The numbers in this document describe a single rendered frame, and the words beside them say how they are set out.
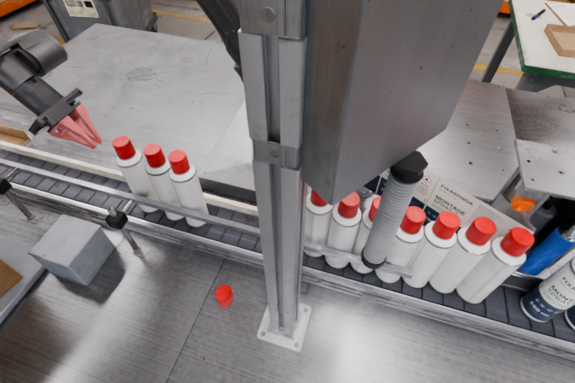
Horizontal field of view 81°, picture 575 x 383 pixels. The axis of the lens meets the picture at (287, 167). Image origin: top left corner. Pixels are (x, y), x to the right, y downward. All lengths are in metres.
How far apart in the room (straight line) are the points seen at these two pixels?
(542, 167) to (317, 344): 0.49
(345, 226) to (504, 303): 0.36
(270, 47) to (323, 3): 0.05
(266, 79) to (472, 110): 0.99
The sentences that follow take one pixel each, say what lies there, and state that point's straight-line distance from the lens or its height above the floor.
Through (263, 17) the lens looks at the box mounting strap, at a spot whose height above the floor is 1.44.
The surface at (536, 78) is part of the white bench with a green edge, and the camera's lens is 1.81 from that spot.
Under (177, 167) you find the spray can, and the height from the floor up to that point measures 1.07.
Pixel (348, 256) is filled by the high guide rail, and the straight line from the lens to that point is 0.65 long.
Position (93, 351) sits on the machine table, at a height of 0.83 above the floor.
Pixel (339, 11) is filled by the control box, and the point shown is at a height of 1.45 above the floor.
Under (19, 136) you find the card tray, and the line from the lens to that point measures 1.31.
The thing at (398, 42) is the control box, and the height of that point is 1.43.
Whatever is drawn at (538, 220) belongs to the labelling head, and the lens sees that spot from 0.77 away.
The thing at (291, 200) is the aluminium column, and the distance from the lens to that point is 0.33.
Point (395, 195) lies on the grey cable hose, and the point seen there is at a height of 1.24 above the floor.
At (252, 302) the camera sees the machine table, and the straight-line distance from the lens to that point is 0.75.
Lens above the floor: 1.53
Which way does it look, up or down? 48 degrees down
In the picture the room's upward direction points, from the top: straight up
